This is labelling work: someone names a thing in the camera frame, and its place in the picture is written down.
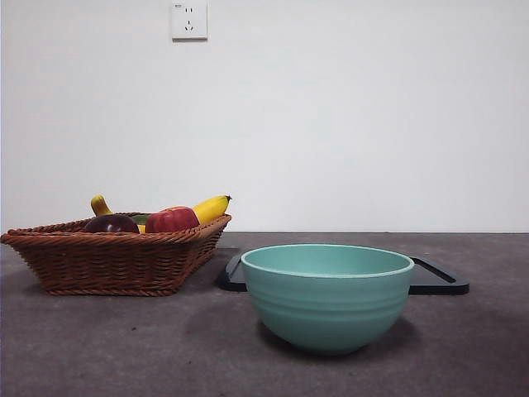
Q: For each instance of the teal ribbed bowl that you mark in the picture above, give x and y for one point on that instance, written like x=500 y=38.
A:
x=326 y=310

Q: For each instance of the dark purple plum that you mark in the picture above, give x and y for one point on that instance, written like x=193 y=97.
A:
x=111 y=224

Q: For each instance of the yellow banana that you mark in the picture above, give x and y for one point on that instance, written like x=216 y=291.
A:
x=213 y=207

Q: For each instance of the red apple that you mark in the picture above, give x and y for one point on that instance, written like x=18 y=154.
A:
x=171 y=221

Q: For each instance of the green fruit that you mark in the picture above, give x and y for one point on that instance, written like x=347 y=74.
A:
x=141 y=218

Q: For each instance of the brown wicker basket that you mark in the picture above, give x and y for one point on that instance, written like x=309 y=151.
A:
x=103 y=264

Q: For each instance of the black rectangular tray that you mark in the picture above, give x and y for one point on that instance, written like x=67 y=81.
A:
x=438 y=285

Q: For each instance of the white wall socket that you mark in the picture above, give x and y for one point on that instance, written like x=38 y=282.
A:
x=190 y=20

